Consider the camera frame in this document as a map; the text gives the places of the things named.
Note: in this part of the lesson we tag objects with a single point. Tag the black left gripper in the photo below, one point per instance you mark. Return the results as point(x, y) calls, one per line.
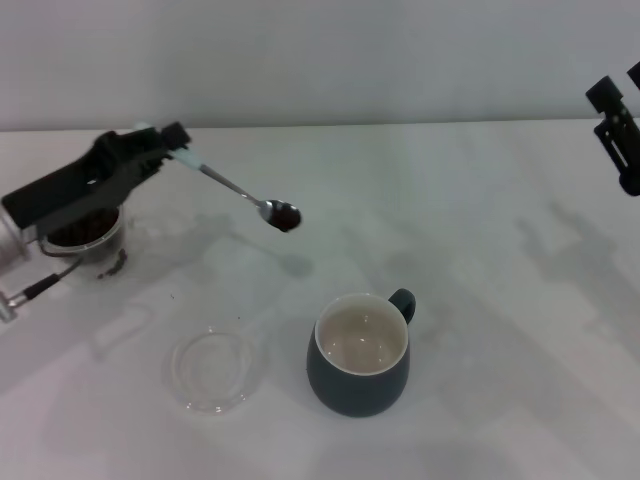
point(70, 192)

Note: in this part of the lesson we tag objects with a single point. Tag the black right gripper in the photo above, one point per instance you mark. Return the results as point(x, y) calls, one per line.
point(631, 184)

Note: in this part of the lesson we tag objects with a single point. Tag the coffee bean pile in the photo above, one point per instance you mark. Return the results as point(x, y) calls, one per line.
point(85, 232)

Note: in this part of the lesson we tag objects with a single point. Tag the clear double-wall glass cup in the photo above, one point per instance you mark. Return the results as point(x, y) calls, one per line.
point(105, 255)

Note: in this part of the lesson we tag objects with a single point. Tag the small coffee bean clump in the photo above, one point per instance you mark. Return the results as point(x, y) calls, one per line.
point(284, 222)

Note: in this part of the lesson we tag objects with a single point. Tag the clear glass saucer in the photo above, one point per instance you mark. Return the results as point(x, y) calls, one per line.
point(210, 395)

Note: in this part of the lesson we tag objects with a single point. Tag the dark teal ceramic mug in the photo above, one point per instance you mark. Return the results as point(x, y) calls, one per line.
point(350, 390)

